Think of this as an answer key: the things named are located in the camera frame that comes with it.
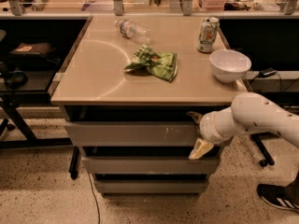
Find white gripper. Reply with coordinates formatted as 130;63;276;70
187;107;236;160

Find grey top drawer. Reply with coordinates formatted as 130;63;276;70
65;121;200;147

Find grey drawer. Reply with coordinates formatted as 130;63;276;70
93;180;209;194
81;157;220;175
65;121;200;147

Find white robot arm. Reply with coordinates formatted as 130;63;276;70
188;92;299;160

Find grey bottom drawer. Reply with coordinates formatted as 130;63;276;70
93;180;209;194

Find grey middle drawer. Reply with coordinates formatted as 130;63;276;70
81;157;220;175

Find white bowl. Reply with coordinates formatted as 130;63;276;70
209;49;251;83

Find green crumpled chip bag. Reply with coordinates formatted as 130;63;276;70
124;44;178;82

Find black power adapter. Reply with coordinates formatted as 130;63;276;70
258;68;277;77

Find green white soda can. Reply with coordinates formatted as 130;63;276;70
197;17;220;53

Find black white sneaker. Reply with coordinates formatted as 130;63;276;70
257;184;299;212

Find clear plastic water bottle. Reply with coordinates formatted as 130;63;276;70
114;19;150;44

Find black headphones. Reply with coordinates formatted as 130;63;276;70
4;71;28;90

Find black floor cable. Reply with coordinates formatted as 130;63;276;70
87;173;102;224

